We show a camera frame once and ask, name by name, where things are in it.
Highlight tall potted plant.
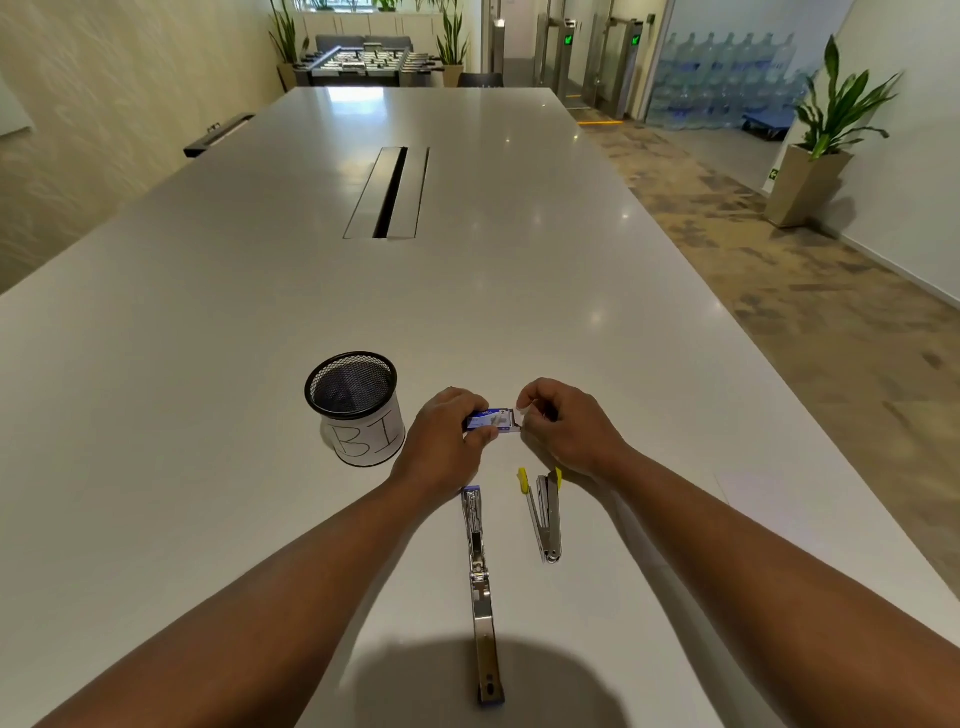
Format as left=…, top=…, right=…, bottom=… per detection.
left=267, top=0, right=310, bottom=93
left=433, top=0, right=471, bottom=89

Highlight black mesh cup, paper label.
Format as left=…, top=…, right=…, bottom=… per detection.
left=304, top=351, right=407, bottom=468

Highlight person's left forearm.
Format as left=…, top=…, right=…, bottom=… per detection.
left=33, top=472, right=451, bottom=728

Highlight steel turnstile gate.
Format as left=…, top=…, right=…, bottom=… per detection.
left=533, top=15, right=579, bottom=103
left=591, top=15, right=647, bottom=121

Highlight person's left hand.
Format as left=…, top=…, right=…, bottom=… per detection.
left=389, top=387, right=501, bottom=513

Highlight small blue staple box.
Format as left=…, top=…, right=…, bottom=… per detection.
left=462, top=408, right=523, bottom=435

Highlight stack of water bottles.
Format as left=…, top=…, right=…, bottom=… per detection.
left=645, top=30, right=810, bottom=131

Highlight potted plant, beige square planter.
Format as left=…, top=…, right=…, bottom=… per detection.
left=764, top=34, right=906, bottom=229

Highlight table cable slot cover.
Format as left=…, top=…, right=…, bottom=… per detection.
left=342, top=146, right=431, bottom=241

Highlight foosball table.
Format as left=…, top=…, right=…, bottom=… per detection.
left=294, top=42, right=444, bottom=90

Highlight grey sofa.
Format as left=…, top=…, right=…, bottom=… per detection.
left=314, top=33, right=415, bottom=53

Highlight long opened silver stapler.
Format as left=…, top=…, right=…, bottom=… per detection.
left=460, top=485, right=507, bottom=706

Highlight blue cart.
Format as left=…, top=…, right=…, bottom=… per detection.
left=741, top=110, right=798, bottom=142

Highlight person's right hand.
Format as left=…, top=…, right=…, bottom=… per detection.
left=516, top=378, right=631, bottom=483

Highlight person's right forearm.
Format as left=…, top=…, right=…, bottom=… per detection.
left=592, top=442, right=960, bottom=728

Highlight small silver stapler, yellow tips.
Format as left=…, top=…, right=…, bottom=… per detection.
left=516, top=466, right=564, bottom=565

